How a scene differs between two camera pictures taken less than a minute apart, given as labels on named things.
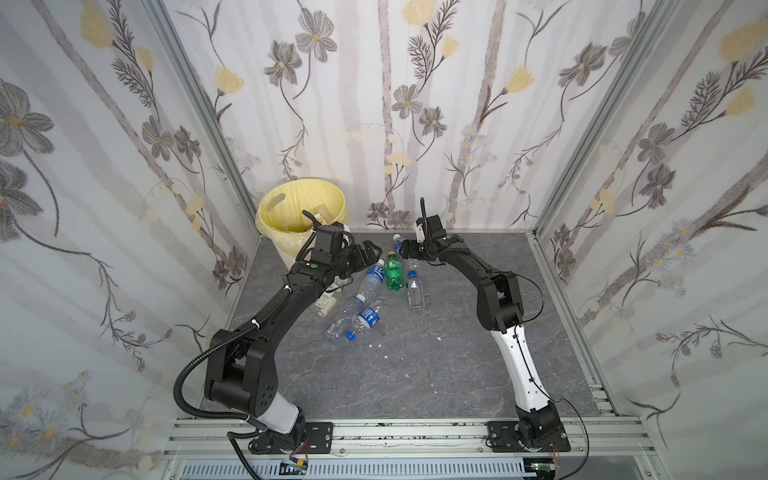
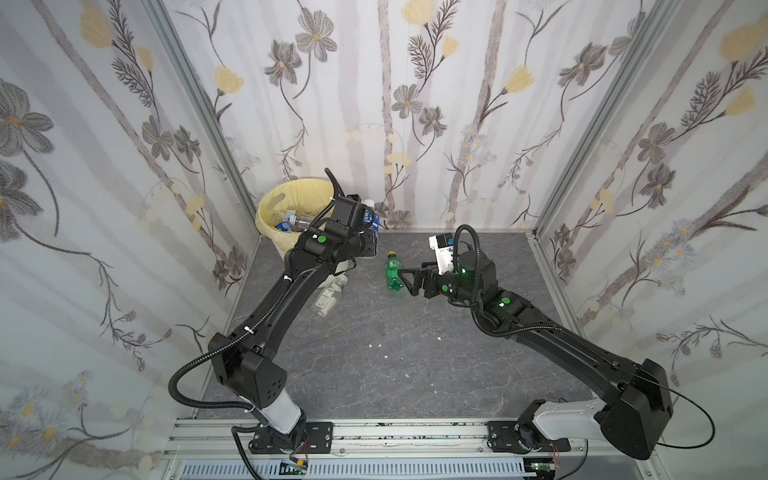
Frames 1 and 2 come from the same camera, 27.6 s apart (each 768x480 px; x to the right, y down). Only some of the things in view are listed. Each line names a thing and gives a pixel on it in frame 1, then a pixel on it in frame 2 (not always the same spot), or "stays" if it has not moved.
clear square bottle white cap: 327,302 stays
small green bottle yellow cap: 394,272 stays
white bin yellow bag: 280,220 stays
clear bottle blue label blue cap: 368,318 → 300,224
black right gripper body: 414,248 → 430,284
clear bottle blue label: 374,279 → 371,216
